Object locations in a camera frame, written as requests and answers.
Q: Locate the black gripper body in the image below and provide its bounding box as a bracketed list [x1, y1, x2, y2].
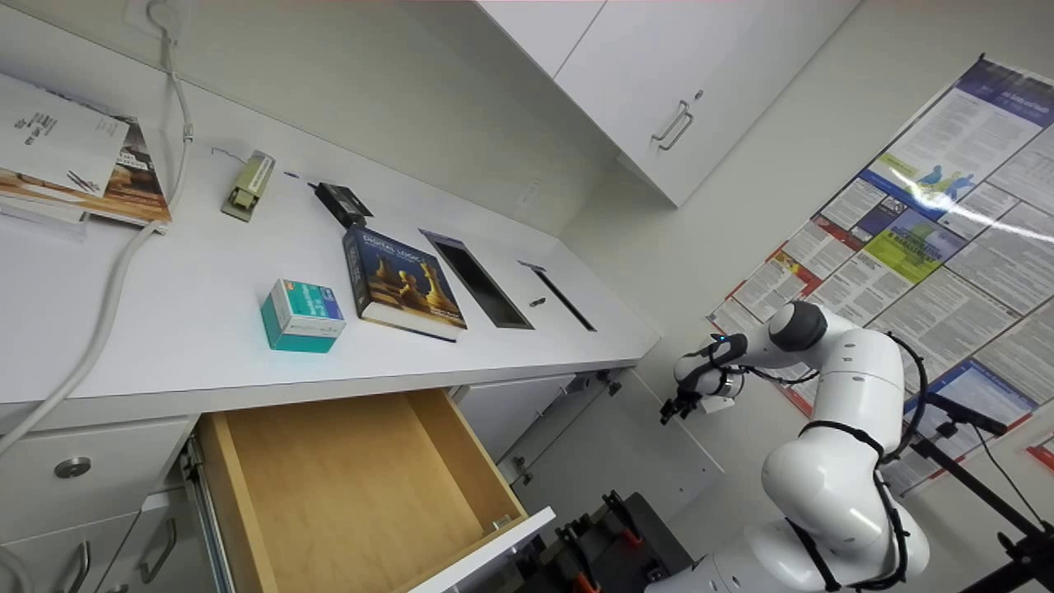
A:
[674, 362, 736, 416]

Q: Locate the white bottom cupboard door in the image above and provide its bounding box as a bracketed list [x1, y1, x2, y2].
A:
[456, 375, 579, 461]
[515, 370, 720, 535]

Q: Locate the white upper cabinet door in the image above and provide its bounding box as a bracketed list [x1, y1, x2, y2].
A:
[470, 0, 610, 78]

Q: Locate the red and black clamp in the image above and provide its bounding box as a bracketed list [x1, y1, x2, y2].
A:
[543, 525, 604, 593]
[588, 486, 663, 574]

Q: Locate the dark cover picture book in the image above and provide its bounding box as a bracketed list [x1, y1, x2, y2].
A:
[339, 223, 470, 345]

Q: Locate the white upper cabinet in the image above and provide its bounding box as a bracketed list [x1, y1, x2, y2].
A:
[553, 0, 868, 211]

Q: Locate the open wooden drawer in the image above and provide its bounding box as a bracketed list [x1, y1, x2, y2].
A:
[193, 390, 561, 593]

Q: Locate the teal and white box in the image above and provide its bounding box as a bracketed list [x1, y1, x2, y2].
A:
[258, 276, 350, 355]

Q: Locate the small black device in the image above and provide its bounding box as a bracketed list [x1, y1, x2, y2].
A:
[307, 177, 374, 232]

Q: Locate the beige stapler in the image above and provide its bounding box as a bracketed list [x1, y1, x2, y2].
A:
[218, 148, 280, 223]

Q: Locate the white drawer front with lock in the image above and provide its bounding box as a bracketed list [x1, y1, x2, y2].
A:
[0, 416, 203, 547]

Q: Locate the round metal drawer lock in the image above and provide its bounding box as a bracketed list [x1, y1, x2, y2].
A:
[48, 451, 95, 480]

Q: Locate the white paper booklet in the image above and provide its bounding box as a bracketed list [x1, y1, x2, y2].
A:
[0, 68, 132, 199]

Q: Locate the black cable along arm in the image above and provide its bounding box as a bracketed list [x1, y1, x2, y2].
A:
[672, 325, 934, 590]

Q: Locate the metal upper cabinet handle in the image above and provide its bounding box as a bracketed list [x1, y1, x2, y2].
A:
[644, 95, 698, 156]

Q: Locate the black camera tripod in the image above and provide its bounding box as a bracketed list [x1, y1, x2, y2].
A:
[907, 393, 1054, 593]

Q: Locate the wall poster with text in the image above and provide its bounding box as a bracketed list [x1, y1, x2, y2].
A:
[705, 54, 1054, 497]

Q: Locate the metal lower drawer handle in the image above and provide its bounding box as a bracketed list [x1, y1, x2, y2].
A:
[48, 537, 95, 593]
[132, 514, 182, 586]

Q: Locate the thick white cable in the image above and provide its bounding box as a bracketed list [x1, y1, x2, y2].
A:
[0, 216, 164, 459]

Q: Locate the thin white hanging cable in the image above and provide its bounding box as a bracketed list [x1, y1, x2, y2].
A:
[142, 0, 198, 206]

